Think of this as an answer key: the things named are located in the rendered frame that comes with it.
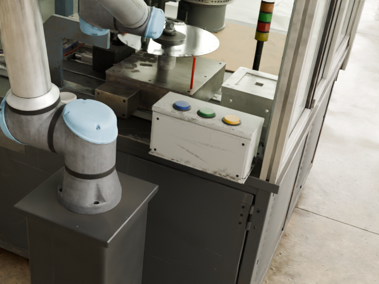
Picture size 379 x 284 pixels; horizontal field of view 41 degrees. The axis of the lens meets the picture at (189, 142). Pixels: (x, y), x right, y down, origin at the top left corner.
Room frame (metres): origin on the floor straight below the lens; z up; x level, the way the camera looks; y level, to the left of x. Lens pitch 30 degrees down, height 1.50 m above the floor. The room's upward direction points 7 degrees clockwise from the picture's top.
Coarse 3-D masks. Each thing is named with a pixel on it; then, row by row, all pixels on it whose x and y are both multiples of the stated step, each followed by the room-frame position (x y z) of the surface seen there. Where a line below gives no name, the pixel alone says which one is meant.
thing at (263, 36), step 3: (255, 30) 1.65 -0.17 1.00; (255, 33) 1.65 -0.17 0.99; (258, 33) 1.63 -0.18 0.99; (261, 33) 1.63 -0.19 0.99; (264, 33) 1.63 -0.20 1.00; (267, 33) 1.64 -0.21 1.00; (255, 36) 1.64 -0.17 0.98; (258, 36) 1.63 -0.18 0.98; (261, 36) 1.63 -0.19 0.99; (264, 36) 1.63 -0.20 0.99; (267, 36) 1.64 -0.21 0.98; (255, 39) 1.64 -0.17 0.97; (258, 39) 1.63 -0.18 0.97; (261, 39) 1.63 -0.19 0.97; (264, 39) 1.63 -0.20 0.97; (267, 39) 1.64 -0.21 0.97
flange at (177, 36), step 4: (164, 28) 1.62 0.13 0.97; (164, 32) 1.59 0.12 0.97; (168, 32) 1.59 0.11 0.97; (172, 32) 1.59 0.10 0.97; (176, 32) 1.61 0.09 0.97; (180, 32) 1.65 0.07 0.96; (160, 36) 1.58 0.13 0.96; (164, 36) 1.58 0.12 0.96; (168, 36) 1.59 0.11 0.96; (172, 36) 1.59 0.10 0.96; (176, 36) 1.60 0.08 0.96; (180, 36) 1.60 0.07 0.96; (184, 36) 1.61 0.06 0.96; (156, 40) 1.57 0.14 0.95; (160, 40) 1.56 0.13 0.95; (164, 40) 1.56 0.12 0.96; (168, 40) 1.56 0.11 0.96; (172, 40) 1.56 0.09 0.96; (176, 40) 1.56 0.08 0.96; (180, 40) 1.57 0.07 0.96; (184, 40) 1.59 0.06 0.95
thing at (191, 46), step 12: (120, 36) 1.56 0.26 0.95; (132, 36) 1.58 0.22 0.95; (192, 36) 1.65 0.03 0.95; (204, 36) 1.66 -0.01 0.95; (144, 48) 1.48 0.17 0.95; (156, 48) 1.49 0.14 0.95; (168, 48) 1.51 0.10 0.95; (180, 48) 1.52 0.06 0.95; (192, 48) 1.53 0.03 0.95; (204, 48) 1.54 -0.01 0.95; (216, 48) 1.56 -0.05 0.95
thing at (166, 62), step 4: (160, 56) 1.59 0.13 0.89; (164, 56) 1.58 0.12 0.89; (168, 56) 1.58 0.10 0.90; (160, 60) 1.59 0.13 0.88; (164, 60) 1.58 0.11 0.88; (168, 60) 1.58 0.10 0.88; (172, 60) 1.59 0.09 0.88; (160, 64) 1.59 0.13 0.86; (164, 64) 1.58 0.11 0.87; (168, 64) 1.58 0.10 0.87; (172, 64) 1.59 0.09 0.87; (164, 68) 1.58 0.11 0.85; (168, 68) 1.58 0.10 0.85; (172, 68) 1.59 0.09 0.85
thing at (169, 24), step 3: (165, 18) 1.65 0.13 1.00; (165, 21) 1.61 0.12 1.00; (168, 21) 1.60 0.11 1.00; (171, 21) 1.61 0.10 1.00; (165, 24) 1.60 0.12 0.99; (168, 24) 1.60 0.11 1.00; (171, 24) 1.59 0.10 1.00; (174, 24) 1.61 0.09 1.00; (177, 24) 1.61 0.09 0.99; (180, 24) 1.62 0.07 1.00; (183, 24) 1.62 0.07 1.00; (165, 27) 1.60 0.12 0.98; (168, 27) 1.60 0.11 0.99; (171, 27) 1.57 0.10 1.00; (174, 27) 1.57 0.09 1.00; (168, 30) 1.60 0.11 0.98; (171, 30) 1.60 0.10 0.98
